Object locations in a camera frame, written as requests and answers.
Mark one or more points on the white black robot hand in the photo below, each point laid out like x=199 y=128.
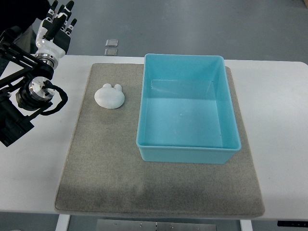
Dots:
x=54 y=34

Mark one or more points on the white bunny toy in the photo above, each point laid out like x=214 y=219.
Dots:
x=110 y=97

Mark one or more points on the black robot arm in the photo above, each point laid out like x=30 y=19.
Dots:
x=28 y=92

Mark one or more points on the blue plastic box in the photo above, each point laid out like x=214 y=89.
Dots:
x=186 y=112

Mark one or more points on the lower floor outlet plate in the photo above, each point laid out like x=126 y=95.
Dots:
x=110 y=52

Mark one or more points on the floor outlet plate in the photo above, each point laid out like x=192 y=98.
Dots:
x=110 y=52
x=111 y=43

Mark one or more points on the upper floor outlet plate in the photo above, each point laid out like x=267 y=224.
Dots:
x=111 y=43

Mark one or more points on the grey felt mat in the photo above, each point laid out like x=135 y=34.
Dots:
x=105 y=175

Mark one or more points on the left white table leg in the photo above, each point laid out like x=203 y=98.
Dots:
x=62 y=223

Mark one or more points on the white table leg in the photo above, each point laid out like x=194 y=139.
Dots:
x=62 y=223
x=246 y=225

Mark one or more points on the right white table leg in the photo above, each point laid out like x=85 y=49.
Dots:
x=246 y=225

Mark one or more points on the black table control panel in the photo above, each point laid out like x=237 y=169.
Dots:
x=289 y=223

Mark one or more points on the metal table base plate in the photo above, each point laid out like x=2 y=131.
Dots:
x=129 y=225

